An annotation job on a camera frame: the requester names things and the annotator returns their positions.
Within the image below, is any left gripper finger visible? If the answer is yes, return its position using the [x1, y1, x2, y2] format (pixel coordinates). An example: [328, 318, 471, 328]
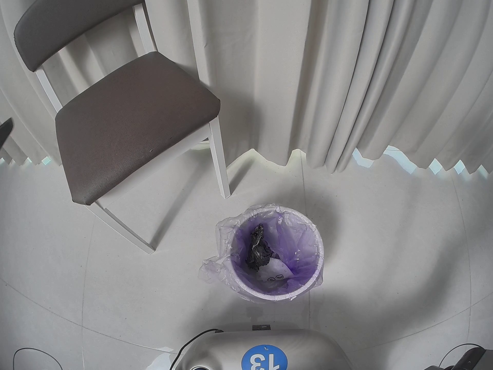
[0, 118, 14, 149]

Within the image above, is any black plastic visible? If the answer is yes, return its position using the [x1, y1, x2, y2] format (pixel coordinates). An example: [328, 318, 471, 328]
[246, 224, 283, 273]

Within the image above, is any clear printed wrapper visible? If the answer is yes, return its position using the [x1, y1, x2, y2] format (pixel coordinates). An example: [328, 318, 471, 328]
[258, 257, 295, 282]

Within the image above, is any purple plastic bag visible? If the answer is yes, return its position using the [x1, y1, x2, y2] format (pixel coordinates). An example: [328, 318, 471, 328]
[199, 203, 325, 303]

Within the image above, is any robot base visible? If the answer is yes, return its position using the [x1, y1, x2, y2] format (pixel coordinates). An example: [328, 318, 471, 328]
[169, 324, 347, 370]

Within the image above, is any white trash bin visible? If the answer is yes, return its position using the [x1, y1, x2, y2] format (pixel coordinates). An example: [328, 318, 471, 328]
[230, 205, 325, 303]

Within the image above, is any grey padded white chair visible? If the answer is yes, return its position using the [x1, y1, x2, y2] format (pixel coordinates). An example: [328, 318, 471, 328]
[13, 0, 232, 254]

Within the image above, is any white curtain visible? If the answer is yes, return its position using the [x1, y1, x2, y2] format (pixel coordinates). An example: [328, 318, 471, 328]
[0, 0, 493, 174]

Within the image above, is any black cable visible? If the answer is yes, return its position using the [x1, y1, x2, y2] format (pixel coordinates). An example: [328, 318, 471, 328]
[439, 343, 484, 370]
[169, 328, 224, 370]
[13, 347, 64, 370]

